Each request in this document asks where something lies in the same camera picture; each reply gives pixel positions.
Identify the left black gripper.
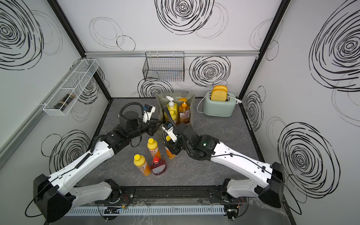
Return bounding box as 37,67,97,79
128,118,164,141

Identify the green fabric shopping bag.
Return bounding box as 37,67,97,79
155,91,195,131

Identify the yellow cap bottle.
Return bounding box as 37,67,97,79
170,110,177,124
134,154,151,176
165,136,176,159
147,138,161,158

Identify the orange pump soap bottle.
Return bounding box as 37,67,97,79
178,97,191,124

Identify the yellow pump soap bottle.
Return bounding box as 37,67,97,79
166,96,178,120

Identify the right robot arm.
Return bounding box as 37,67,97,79
163,131,285,208

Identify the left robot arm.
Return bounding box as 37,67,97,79
33,111,162,223

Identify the red soap bottle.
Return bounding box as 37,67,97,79
151,157,167,175

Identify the mint green toaster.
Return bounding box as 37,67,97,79
202,91,239,117

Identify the toast slice front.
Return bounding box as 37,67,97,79
211,88,227,102

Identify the toast slice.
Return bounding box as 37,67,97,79
211,88,227,102
213,85,228,92

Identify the toast slice back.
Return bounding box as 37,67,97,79
213,85,228,92

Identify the dark item in shelf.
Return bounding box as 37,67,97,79
53,93,75,111

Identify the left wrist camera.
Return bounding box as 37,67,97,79
142,104,156,123

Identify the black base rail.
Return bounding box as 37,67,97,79
70,185,285,204

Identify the black wire basket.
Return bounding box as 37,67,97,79
142,51,185,82

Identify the white slotted cable duct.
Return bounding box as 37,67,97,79
66,205,226,217

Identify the white wire shelf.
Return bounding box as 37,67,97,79
43,59,99,116

